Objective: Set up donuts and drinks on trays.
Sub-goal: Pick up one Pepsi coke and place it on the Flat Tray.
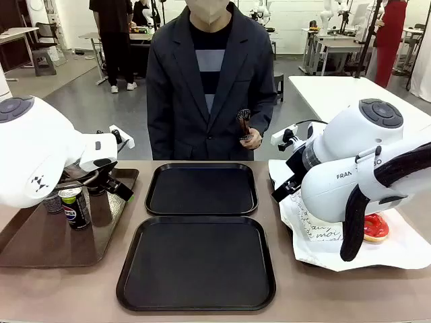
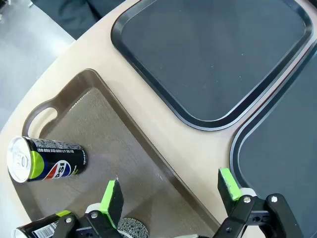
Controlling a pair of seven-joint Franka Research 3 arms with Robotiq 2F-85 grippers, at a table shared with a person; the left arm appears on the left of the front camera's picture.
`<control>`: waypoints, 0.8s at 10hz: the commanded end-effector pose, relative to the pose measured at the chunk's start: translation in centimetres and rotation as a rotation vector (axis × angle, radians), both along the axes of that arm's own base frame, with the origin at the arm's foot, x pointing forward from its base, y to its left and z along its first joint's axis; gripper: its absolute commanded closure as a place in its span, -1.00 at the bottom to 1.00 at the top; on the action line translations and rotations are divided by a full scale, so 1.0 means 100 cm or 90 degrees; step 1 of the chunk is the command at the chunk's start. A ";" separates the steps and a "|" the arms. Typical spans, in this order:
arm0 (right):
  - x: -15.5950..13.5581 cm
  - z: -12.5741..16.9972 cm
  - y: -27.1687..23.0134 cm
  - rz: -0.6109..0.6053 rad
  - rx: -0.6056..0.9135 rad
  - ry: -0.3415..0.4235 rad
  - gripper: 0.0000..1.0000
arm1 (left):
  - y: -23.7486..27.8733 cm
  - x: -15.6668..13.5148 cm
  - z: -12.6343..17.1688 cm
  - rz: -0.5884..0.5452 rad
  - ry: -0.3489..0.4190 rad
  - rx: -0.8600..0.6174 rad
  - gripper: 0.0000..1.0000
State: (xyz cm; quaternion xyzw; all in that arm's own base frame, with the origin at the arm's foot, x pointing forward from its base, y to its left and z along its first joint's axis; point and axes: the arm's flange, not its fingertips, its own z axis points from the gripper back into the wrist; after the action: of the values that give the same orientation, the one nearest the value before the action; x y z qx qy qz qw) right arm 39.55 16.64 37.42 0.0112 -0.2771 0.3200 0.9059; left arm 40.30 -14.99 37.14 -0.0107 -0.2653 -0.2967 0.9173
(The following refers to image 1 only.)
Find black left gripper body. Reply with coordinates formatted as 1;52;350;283
88;160;119;196

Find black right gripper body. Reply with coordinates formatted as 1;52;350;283
284;145;312;185

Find perforated serving tongs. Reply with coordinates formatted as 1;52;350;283
236;108;253;142

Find person's left forearm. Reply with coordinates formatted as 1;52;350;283
251;94;279;135

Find person's right forearm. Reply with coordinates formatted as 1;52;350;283
147;97;178;161

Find person's left hand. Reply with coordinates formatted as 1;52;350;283
242;127;263;151

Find black Pepsi can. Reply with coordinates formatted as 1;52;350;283
58;186;92;231

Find large white paper sheet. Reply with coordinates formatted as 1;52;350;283
268;159;431;272

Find brown plastic serving tray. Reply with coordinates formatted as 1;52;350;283
0;168;140;268

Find white side table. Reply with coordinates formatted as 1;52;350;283
288;75;431;136

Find small black stool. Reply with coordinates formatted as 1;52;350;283
273;71;286;102

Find red glazed donut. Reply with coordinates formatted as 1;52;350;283
362;213;391;243

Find white background work table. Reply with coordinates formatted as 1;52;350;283
300;28;375;77

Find grey plastic stool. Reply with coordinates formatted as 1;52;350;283
33;50;58;77

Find bystander in black clothes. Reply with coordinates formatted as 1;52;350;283
88;0;139;94

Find grey background work table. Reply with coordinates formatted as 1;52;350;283
78;31;153;85

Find black tripod stand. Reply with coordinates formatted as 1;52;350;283
354;0;385;80

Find black office chair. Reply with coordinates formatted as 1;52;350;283
34;22;60;52

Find bystander in red apron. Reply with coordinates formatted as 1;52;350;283
365;0;409;89

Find wooden background desk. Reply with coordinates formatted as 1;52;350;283
0;26;40;82

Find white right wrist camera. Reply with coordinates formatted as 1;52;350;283
271;124;300;151

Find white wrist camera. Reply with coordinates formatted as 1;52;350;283
108;124;135;149
271;124;300;151

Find thin black camera cable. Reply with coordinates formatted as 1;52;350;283
294;118;329;135

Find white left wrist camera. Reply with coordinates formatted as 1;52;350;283
108;124;135;149

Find thick black cable sleeve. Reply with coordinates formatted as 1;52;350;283
339;141;431;263

